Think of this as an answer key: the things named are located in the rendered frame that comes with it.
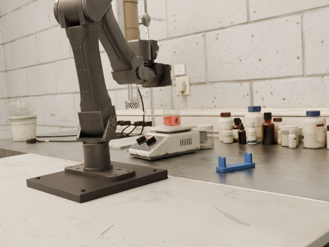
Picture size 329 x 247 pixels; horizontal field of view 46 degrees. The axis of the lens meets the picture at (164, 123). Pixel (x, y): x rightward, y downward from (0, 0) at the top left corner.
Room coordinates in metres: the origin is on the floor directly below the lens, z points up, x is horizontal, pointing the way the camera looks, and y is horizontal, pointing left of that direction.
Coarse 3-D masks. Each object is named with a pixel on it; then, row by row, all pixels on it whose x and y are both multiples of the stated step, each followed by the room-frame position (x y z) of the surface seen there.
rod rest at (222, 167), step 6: (246, 156) 0.98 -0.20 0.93; (222, 162) 0.94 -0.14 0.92; (240, 162) 0.99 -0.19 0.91; (246, 162) 0.98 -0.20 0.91; (252, 162) 0.98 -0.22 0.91; (216, 168) 0.95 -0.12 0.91; (222, 168) 0.93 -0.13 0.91; (228, 168) 0.93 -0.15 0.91; (234, 168) 0.94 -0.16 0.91; (240, 168) 0.95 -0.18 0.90; (246, 168) 0.95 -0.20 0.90
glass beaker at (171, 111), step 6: (162, 102) 1.27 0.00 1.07; (168, 102) 1.26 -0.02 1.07; (174, 102) 1.26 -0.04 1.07; (168, 108) 1.26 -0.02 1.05; (174, 108) 1.26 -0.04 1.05; (180, 108) 1.28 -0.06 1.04; (168, 114) 1.26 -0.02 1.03; (174, 114) 1.26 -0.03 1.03; (180, 114) 1.28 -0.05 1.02; (168, 120) 1.26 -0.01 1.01; (174, 120) 1.26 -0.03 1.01; (180, 120) 1.27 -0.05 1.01; (168, 126) 1.26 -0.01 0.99
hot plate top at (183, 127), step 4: (184, 124) 1.30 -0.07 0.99; (188, 124) 1.29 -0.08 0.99; (152, 128) 1.26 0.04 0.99; (156, 128) 1.24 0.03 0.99; (160, 128) 1.22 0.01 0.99; (164, 128) 1.21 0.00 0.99; (168, 128) 1.20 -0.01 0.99; (172, 128) 1.20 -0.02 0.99; (176, 128) 1.20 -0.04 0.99; (180, 128) 1.21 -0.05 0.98; (184, 128) 1.22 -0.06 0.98; (188, 128) 1.23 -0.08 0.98
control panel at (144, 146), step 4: (148, 136) 1.25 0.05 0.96; (156, 136) 1.21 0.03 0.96; (160, 136) 1.20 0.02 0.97; (160, 140) 1.17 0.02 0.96; (136, 144) 1.24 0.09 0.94; (144, 144) 1.21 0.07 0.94; (156, 144) 1.16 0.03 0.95; (136, 148) 1.21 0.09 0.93; (140, 148) 1.19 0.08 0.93; (144, 148) 1.18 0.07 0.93; (148, 148) 1.16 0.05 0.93
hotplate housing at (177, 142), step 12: (156, 132) 1.27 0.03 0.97; (168, 132) 1.22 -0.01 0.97; (180, 132) 1.23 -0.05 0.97; (192, 132) 1.24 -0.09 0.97; (168, 144) 1.18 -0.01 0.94; (180, 144) 1.20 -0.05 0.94; (192, 144) 1.23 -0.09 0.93; (144, 156) 1.17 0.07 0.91; (156, 156) 1.16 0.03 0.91; (168, 156) 1.18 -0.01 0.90
